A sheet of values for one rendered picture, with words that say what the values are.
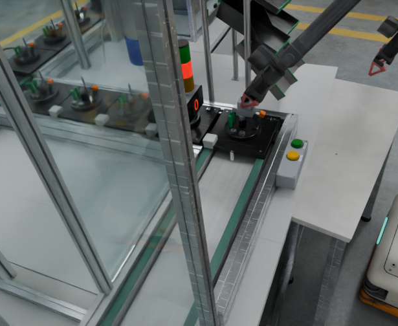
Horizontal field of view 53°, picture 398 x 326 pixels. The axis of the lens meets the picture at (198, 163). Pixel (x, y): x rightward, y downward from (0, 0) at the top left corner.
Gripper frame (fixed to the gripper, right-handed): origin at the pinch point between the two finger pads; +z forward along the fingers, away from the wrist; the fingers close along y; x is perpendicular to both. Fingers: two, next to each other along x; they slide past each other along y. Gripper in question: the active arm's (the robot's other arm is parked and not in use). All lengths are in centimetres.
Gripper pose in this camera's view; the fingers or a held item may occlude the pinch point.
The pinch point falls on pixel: (244, 102)
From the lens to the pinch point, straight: 148.7
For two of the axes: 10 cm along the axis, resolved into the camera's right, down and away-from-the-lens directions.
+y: -4.1, 6.6, -6.4
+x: 7.8, 6.1, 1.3
